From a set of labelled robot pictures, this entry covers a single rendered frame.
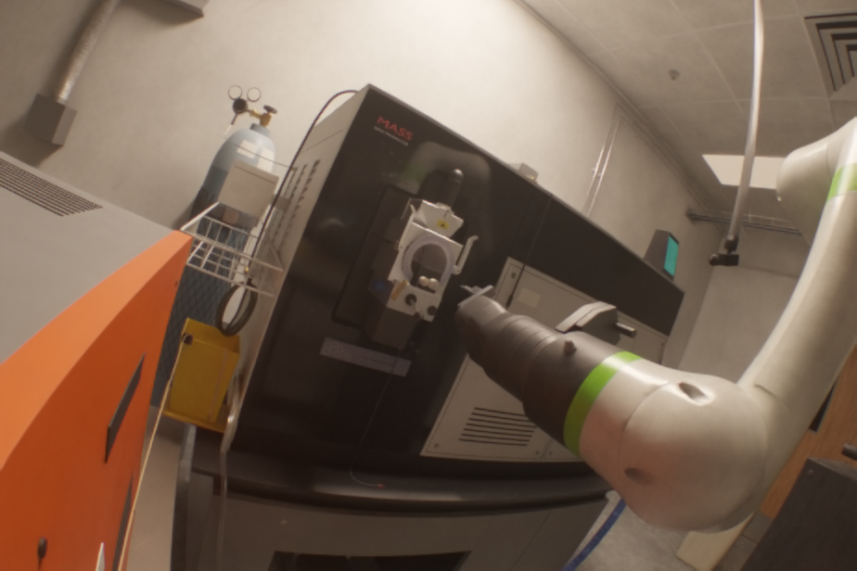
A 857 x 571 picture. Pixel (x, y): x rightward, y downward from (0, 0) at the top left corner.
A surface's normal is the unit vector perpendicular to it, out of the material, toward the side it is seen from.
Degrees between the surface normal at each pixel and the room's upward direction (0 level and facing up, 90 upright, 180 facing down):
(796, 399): 81
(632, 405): 68
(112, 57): 90
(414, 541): 90
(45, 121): 90
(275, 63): 90
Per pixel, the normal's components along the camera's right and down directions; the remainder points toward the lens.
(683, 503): -0.63, 0.07
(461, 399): 0.43, 0.16
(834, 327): -0.48, -0.33
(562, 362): -0.59, -0.69
